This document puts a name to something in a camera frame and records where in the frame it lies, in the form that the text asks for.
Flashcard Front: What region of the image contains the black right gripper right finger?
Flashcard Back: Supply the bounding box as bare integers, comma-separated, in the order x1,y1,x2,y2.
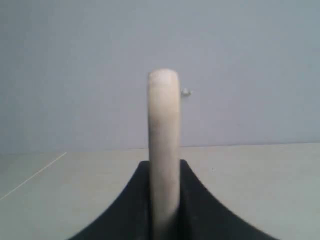
178,160,274,240

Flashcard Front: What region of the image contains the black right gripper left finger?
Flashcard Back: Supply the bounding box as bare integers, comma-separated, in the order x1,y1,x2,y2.
71,161,151,240

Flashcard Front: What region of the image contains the white paint brush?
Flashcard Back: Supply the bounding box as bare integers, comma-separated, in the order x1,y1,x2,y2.
147,68,181,240

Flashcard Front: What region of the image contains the small white wall lump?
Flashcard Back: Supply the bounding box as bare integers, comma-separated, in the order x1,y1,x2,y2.
181,88,193,98

